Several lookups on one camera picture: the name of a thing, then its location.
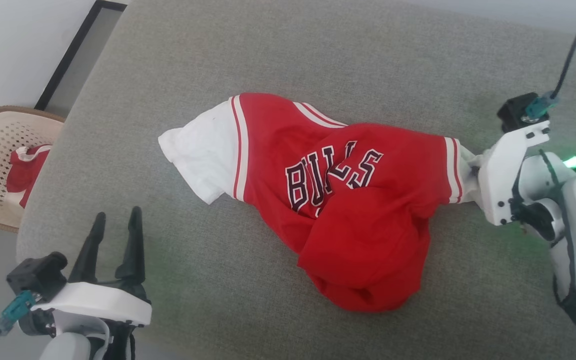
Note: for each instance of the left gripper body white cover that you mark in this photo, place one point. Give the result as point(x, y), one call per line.
point(98, 302)

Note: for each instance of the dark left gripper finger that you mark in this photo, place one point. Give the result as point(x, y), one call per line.
point(134, 255)
point(90, 255)

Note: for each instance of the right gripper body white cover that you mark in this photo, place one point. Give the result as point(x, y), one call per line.
point(498, 185)

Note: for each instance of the red Bulls jersey shirt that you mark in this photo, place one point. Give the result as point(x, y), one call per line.
point(368, 240)

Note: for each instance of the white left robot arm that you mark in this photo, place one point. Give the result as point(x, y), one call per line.
point(68, 350)

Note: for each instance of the red and white garment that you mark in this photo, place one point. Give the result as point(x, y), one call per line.
point(23, 175)

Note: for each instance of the black-framed panel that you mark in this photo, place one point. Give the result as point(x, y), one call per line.
point(88, 50)

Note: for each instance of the grey fabric sofa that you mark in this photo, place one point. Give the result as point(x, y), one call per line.
point(268, 50)

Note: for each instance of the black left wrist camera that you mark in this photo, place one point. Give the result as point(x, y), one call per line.
point(38, 275)

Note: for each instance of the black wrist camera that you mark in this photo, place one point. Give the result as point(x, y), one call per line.
point(38, 275)
point(513, 110)

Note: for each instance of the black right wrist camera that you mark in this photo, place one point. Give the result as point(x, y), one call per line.
point(513, 110)

